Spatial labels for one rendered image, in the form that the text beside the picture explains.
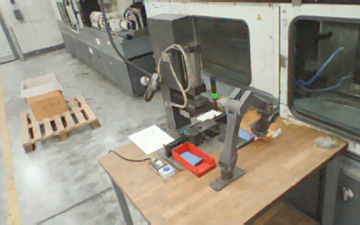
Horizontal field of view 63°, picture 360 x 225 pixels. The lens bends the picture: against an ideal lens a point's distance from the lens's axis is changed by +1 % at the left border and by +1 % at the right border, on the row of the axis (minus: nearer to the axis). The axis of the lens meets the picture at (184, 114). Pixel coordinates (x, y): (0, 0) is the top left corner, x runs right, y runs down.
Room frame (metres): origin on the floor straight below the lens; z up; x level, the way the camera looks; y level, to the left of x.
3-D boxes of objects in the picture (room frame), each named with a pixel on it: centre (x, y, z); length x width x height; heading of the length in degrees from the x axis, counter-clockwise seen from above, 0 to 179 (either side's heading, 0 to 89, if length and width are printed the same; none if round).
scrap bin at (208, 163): (1.34, 0.00, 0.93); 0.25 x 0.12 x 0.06; 31
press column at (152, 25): (1.81, 0.05, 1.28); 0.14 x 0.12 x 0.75; 121
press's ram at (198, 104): (1.64, -0.04, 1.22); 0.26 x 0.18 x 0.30; 31
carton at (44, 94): (4.37, 2.11, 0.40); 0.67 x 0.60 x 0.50; 23
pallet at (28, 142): (4.11, 1.95, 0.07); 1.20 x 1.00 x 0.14; 25
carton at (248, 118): (1.56, -0.44, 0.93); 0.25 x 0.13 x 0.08; 31
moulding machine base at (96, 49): (7.15, 1.63, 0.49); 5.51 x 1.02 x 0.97; 28
